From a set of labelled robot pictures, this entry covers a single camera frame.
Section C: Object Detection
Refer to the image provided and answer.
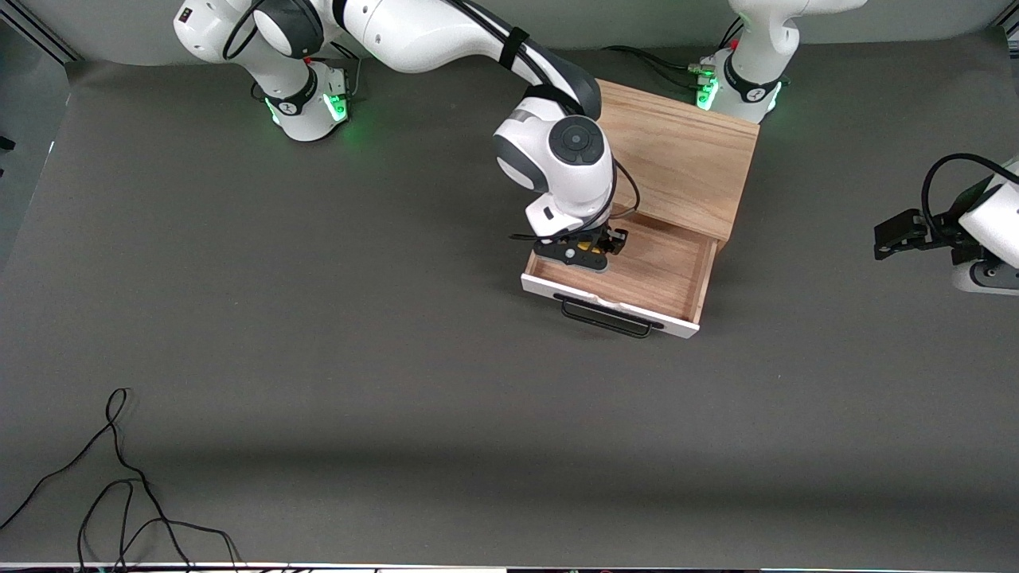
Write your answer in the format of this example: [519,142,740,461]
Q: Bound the wooden drawer cabinet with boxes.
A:
[593,77,760,242]

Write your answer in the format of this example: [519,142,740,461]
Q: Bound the black left arm wrist cable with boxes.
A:
[921,153,1019,242]

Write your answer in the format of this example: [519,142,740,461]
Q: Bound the black arm wrist cable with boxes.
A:
[921,153,1019,242]
[221,0,642,242]

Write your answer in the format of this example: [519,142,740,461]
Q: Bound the black right arm wrist cable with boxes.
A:
[221,0,642,242]

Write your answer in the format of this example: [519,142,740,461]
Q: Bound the black left arm base cables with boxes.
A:
[603,20,745,92]

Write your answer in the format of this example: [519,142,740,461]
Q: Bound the black arm base cables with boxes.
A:
[251,38,364,103]
[603,20,745,92]

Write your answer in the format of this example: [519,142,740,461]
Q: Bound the black right arm base cables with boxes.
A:
[251,38,364,103]

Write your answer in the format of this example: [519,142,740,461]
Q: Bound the long black loose cable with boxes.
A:
[0,388,244,572]

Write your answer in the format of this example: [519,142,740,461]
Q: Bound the aluminium frame rail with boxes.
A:
[0,0,83,64]

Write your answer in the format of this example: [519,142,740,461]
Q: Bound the short black loose cable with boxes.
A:
[77,480,136,572]

